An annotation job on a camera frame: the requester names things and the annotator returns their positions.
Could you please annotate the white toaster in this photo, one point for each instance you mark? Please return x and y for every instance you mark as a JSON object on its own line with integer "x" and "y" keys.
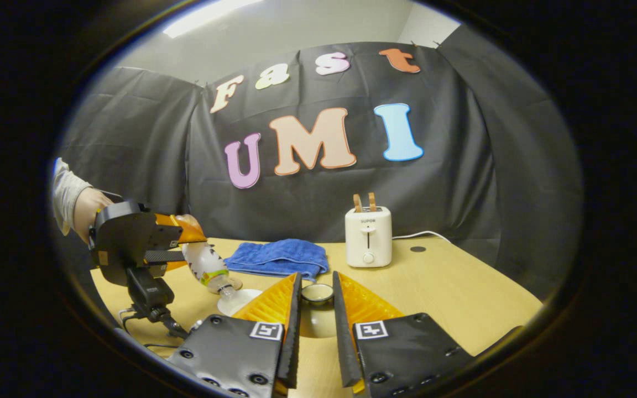
{"x": 368, "y": 243}

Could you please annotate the brown bread slice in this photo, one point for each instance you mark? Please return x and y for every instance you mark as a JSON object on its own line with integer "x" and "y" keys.
{"x": 372, "y": 202}
{"x": 357, "y": 203}

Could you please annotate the water bottle with white label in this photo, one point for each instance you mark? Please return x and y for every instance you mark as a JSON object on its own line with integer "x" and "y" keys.
{"x": 205, "y": 262}

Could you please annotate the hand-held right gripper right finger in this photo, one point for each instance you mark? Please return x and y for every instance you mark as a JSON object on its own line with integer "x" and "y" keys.
{"x": 343, "y": 348}

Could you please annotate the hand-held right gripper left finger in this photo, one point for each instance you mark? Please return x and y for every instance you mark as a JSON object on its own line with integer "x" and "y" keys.
{"x": 294, "y": 342}

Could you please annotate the white teacup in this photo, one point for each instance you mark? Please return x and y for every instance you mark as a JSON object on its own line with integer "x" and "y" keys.
{"x": 238, "y": 301}

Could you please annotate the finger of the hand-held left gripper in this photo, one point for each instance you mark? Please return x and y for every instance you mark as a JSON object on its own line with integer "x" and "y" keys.
{"x": 163, "y": 256}
{"x": 168, "y": 222}

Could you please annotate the black backdrop cloth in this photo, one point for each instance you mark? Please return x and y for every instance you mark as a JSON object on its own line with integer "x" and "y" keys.
{"x": 307, "y": 204}

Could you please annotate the blue towel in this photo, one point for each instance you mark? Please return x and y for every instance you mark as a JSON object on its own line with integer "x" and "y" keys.
{"x": 280, "y": 257}

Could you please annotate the white teacup lid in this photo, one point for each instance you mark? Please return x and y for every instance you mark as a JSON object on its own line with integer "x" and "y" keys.
{"x": 318, "y": 318}

